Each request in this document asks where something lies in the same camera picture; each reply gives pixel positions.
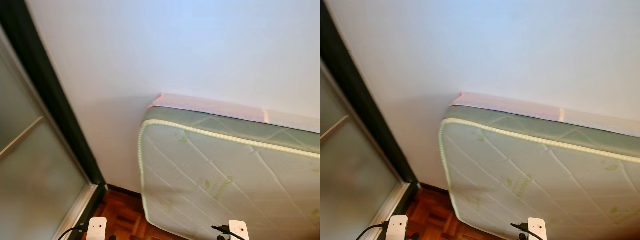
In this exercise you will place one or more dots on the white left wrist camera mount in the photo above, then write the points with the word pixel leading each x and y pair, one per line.
pixel 397 228
pixel 97 229

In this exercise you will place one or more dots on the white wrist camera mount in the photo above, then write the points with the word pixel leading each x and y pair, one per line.
pixel 537 229
pixel 240 231
pixel 97 229
pixel 397 228

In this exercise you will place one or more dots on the frosted glass sliding door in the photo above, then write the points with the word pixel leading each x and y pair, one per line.
pixel 30 190
pixel 350 190

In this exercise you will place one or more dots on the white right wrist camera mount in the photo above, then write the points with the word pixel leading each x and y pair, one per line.
pixel 240 231
pixel 537 229

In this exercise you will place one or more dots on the green-edged white quilted mattress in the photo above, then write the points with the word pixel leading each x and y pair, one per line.
pixel 225 175
pixel 540 180

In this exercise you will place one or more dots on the dark door frame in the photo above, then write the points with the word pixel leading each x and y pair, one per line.
pixel 50 90
pixel 360 100

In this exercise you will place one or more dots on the pink bed base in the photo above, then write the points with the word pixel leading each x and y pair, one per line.
pixel 510 106
pixel 210 107

